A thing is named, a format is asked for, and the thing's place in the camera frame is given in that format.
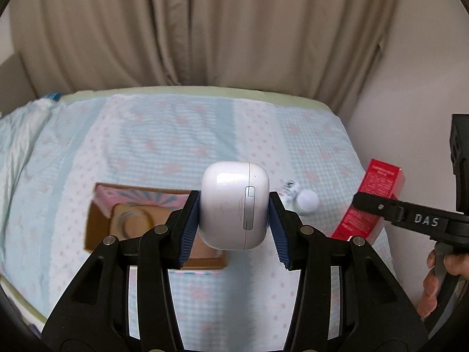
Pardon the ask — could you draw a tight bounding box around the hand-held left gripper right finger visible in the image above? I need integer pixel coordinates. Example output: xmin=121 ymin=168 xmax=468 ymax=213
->
xmin=269 ymin=192 xmax=429 ymax=352

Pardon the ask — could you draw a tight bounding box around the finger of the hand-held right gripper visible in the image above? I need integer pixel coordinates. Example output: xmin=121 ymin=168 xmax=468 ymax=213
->
xmin=352 ymin=191 xmax=469 ymax=243

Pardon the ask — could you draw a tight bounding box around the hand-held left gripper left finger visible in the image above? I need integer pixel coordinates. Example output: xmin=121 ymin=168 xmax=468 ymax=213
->
xmin=41 ymin=190 xmax=201 ymax=352

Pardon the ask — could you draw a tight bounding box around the white earbuds case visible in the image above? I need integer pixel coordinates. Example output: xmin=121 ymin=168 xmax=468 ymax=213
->
xmin=199 ymin=160 xmax=271 ymax=251

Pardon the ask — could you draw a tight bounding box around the brown cardboard box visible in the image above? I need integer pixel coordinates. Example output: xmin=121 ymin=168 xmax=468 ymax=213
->
xmin=84 ymin=182 xmax=228 ymax=269

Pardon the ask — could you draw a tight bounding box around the person's right hand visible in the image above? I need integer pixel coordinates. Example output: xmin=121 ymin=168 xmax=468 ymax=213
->
xmin=417 ymin=250 xmax=469 ymax=319

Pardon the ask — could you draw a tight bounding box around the red carton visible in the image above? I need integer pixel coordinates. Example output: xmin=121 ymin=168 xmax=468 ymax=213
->
xmin=331 ymin=158 xmax=407 ymax=245

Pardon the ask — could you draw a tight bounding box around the small white bottle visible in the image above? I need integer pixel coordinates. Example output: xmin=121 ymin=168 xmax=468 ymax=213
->
xmin=278 ymin=178 xmax=320 ymax=216

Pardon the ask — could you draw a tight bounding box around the pink patterned packet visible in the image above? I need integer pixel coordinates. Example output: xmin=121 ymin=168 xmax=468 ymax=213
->
xmin=95 ymin=185 xmax=192 ymax=218

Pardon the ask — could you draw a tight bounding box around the clear tape roll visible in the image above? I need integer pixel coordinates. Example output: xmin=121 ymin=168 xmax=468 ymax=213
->
xmin=113 ymin=204 xmax=156 ymax=240

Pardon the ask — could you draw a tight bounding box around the light blue printed blanket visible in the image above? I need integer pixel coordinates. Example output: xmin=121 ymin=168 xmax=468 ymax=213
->
xmin=0 ymin=93 xmax=397 ymax=338

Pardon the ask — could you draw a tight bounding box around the light green mattress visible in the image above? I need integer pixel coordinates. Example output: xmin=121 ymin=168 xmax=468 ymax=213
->
xmin=0 ymin=87 xmax=333 ymax=329

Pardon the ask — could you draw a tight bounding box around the white crumpled quilt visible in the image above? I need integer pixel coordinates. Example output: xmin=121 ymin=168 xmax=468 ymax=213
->
xmin=0 ymin=97 xmax=59 ymax=250

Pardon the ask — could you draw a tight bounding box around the beige curtain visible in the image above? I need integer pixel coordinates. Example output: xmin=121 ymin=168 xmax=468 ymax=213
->
xmin=11 ymin=0 xmax=405 ymax=98

